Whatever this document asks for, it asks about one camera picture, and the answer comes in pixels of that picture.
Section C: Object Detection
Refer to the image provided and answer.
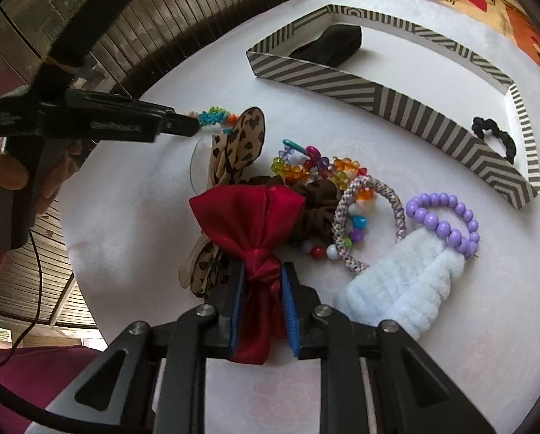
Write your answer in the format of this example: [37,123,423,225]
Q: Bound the round multicolour bead bracelet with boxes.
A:
[292,203,370,262]

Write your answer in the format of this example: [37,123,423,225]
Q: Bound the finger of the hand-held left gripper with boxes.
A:
[160,108,201,139]

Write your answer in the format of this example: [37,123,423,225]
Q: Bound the black cloth pad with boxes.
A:
[289,25,363,68]

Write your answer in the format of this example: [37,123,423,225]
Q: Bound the striped-rim white tray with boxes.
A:
[245,4,540,211]

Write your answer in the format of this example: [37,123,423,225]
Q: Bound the translucent rainbow bead bracelet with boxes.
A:
[272,139,372,202]

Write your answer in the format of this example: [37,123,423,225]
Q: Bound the white fluffy scrunchie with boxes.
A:
[333,228,467,342]

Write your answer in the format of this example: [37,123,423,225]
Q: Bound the person's maroon clothing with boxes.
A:
[0,72,110,434]

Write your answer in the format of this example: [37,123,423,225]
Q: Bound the thick black cable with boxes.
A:
[0,364,153,434]

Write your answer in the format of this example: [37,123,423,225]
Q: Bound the purple bead bracelet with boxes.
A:
[406,192,481,260]

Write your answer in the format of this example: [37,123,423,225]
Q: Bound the braided pastel hair tie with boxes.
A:
[332,176,408,274]

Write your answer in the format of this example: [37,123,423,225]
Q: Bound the red satin hair bow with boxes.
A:
[189,185,307,365]

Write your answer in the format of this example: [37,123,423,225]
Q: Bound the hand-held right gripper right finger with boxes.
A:
[281,262,497,434]

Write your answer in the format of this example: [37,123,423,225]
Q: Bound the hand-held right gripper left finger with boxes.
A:
[48,262,248,434]

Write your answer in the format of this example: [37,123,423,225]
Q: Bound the silver metal appliance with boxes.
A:
[0,0,137,86]

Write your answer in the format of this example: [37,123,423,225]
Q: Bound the white table cover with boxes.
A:
[55,0,540,434]

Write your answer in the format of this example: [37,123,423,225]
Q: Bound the black scrunchie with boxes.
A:
[472,116,518,163]

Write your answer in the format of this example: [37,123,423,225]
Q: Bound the brown scrunchie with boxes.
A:
[238,175,343,247]

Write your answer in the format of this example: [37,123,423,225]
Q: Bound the thin black cable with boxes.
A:
[0,230,45,369]

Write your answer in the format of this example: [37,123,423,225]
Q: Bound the person's left hand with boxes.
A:
[0,139,85,217]

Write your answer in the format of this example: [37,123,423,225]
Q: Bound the leopard print hair bow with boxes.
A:
[178,107,267,299]

